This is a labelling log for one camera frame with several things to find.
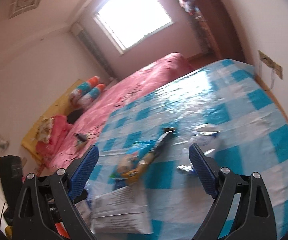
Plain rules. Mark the white milk carton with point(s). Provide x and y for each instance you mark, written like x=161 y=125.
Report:
x=206 y=132

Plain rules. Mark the blue checkered tablecloth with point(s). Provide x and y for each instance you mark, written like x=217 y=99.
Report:
x=208 y=92

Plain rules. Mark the folded pink quilt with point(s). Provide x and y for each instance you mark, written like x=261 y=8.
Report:
x=59 y=130

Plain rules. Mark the yellow headboard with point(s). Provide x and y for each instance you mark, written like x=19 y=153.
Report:
x=56 y=100

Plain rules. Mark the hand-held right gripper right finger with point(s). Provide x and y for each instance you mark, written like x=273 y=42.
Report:
x=203 y=170

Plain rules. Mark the window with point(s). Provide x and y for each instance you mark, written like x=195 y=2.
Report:
x=134 y=12

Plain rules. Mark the wall radiator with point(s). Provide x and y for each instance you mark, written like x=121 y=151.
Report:
x=94 y=50

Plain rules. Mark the black cloth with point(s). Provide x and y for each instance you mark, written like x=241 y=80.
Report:
x=74 y=116

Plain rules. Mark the white wet wipe packet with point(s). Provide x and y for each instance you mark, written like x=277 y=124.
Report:
x=121 y=210

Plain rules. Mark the bed with pink bedspread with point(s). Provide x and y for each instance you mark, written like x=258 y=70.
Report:
x=139 y=85

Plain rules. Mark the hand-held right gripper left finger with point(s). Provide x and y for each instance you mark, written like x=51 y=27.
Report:
x=82 y=172

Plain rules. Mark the wall socket plate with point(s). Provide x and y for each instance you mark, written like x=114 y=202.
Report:
x=271 y=63

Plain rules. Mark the floral pillow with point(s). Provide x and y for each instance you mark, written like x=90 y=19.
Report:
x=45 y=128

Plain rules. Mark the black box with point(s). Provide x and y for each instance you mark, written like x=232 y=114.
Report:
x=10 y=177

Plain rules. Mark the blue cartoon snack bag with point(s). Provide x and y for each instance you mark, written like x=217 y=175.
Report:
x=131 y=165

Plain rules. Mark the brown wooden cabinet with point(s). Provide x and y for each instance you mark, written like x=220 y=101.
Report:
x=216 y=27

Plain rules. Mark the black charger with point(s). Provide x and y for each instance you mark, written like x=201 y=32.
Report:
x=81 y=137

